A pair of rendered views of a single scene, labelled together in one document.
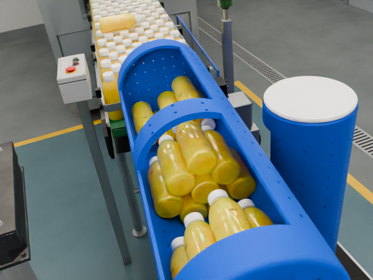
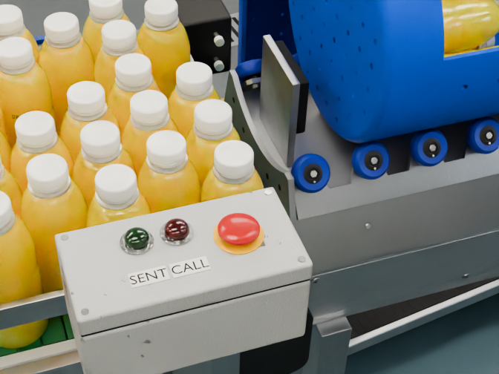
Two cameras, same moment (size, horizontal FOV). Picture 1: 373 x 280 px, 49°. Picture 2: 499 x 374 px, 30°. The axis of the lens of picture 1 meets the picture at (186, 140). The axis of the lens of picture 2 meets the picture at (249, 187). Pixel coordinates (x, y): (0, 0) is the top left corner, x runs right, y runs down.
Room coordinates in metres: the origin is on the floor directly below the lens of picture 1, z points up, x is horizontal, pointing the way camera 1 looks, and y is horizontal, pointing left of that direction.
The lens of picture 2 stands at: (1.46, 0.91, 1.68)
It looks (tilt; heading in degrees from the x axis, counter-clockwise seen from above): 44 degrees down; 259
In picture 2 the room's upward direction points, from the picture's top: 2 degrees clockwise
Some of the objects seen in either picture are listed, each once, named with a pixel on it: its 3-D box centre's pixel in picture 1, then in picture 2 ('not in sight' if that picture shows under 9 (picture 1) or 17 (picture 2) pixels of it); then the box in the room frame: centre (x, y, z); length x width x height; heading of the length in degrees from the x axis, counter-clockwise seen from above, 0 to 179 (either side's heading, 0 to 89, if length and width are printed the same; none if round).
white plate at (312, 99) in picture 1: (309, 97); not in sight; (1.08, -0.39, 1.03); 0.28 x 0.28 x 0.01
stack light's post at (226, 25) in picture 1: (231, 128); not in sight; (1.68, -0.23, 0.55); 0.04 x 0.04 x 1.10; 9
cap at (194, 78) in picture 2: not in sight; (194, 78); (1.36, 0.11, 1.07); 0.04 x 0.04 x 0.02
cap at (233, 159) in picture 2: (108, 75); (233, 159); (1.34, 0.25, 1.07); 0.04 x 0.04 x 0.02
